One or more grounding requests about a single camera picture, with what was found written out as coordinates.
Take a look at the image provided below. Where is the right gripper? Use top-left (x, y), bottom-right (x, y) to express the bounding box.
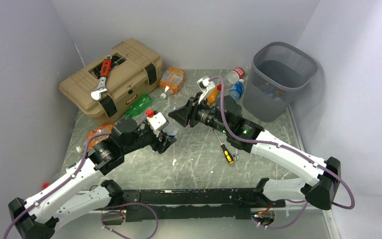
top-left (169, 92), bottom-right (231, 134)

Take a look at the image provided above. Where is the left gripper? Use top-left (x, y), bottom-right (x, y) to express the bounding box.
top-left (122, 124), bottom-right (177, 154)

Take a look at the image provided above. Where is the blue pepsi bottle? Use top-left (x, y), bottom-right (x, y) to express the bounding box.
top-left (161, 123), bottom-right (178, 138)

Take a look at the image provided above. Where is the orange juice bottle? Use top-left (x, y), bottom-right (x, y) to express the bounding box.
top-left (207, 87), bottom-right (219, 106)

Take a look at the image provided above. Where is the large orange label bottle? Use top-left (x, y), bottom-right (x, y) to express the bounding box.
top-left (159, 67), bottom-right (185, 99)

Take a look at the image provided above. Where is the blue label water bottle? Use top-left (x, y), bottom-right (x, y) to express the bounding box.
top-left (229, 79), bottom-right (244, 102)

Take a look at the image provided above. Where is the clear bottle blue label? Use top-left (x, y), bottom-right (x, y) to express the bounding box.
top-left (262, 82), bottom-right (287, 102)

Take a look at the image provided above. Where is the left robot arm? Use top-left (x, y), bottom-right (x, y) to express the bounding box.
top-left (3, 113), bottom-right (175, 239)

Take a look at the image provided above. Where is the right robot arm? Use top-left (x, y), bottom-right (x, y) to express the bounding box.
top-left (168, 96), bottom-right (341, 210)

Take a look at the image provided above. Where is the grey mesh waste bin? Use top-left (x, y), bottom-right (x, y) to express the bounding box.
top-left (243, 42), bottom-right (318, 122)

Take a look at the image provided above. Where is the green plastic bottle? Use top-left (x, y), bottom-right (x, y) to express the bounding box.
top-left (125, 94), bottom-right (153, 118)

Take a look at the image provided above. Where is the yellow black screwdriver left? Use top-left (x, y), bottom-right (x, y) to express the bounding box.
top-left (212, 129), bottom-right (234, 164)

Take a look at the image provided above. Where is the crushed orange label bottle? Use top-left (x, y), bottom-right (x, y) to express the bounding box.
top-left (64, 123), bottom-right (115, 172)

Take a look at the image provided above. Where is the tan plastic toolbox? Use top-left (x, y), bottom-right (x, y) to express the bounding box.
top-left (59, 38), bottom-right (163, 126)

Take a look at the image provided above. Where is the silver open-end wrench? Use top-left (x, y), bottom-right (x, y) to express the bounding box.
top-left (232, 149), bottom-right (239, 161)

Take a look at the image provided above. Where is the clear bottle red cap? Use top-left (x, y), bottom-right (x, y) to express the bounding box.
top-left (217, 67), bottom-right (246, 91)

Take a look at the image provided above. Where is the red adjustable wrench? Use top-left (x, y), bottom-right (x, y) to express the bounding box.
top-left (91, 55), bottom-right (112, 101)

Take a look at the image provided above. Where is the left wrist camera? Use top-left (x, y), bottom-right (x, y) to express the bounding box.
top-left (146, 110), bottom-right (169, 134)

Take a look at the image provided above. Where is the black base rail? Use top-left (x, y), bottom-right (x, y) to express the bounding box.
top-left (102, 180), bottom-right (286, 222)

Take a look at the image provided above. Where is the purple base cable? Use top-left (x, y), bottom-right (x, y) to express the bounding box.
top-left (100, 202), bottom-right (159, 239)

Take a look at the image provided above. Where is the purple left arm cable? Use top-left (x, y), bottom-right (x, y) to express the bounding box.
top-left (3, 131), bottom-right (112, 239)

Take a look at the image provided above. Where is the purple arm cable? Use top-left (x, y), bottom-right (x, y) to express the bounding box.
top-left (3, 131), bottom-right (112, 239)
top-left (209, 76), bottom-right (356, 210)

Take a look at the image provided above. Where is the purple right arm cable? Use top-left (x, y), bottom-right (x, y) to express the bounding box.
top-left (209, 76), bottom-right (356, 210)

